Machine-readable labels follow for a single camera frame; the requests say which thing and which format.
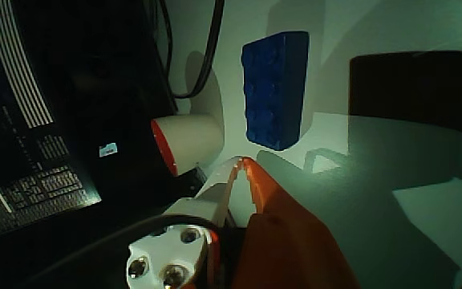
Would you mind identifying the blue toy brick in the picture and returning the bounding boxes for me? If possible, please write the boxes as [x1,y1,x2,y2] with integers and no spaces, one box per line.
[241,31,310,153]

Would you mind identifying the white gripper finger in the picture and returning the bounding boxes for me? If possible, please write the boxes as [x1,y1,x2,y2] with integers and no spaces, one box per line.
[126,156,244,289]

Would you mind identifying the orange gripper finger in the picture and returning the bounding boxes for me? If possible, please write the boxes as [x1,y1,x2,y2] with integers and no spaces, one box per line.
[230,157,363,289]

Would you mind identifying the black rectangular box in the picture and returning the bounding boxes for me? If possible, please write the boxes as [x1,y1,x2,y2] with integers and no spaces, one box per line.
[347,50,462,134]

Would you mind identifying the black looping cable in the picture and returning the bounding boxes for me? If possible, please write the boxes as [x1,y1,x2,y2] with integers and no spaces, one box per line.
[156,0,226,100]

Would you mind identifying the white cup with red rim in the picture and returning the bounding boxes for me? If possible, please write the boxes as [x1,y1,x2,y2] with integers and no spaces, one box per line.
[150,114,225,178]

